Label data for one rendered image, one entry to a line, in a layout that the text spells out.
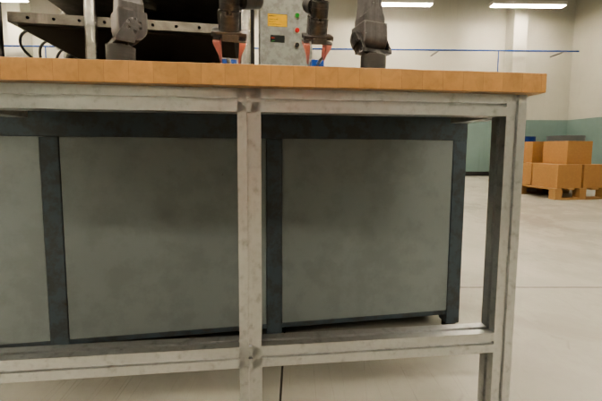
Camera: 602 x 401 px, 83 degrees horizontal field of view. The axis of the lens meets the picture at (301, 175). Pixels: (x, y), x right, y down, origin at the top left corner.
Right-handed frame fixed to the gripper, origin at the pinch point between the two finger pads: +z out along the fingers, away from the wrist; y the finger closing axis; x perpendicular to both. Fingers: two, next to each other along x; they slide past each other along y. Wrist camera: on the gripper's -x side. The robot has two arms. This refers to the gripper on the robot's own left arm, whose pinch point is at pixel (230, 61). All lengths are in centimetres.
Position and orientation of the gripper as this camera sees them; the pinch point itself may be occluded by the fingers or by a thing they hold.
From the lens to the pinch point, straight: 112.7
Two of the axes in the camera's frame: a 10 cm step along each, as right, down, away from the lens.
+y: -9.9, -0.2, -1.5
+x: 1.2, 5.6, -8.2
